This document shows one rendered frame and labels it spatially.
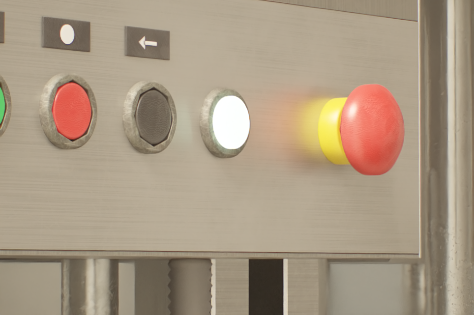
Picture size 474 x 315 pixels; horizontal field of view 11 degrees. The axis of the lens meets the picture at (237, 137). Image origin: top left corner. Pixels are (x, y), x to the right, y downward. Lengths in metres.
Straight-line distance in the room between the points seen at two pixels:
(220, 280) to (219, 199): 0.24
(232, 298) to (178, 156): 0.27
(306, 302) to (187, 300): 0.19
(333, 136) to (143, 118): 0.12
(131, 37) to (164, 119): 0.04
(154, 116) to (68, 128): 0.05
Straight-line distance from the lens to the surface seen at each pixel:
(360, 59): 1.12
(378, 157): 1.08
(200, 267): 1.15
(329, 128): 1.08
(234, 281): 1.28
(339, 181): 1.10
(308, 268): 1.33
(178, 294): 1.15
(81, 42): 0.97
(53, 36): 0.96
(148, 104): 0.99
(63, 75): 0.96
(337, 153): 1.09
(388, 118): 1.08
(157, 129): 1.00
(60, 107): 0.96
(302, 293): 1.32
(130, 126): 0.99
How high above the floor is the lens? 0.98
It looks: 3 degrees up
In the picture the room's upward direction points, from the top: straight up
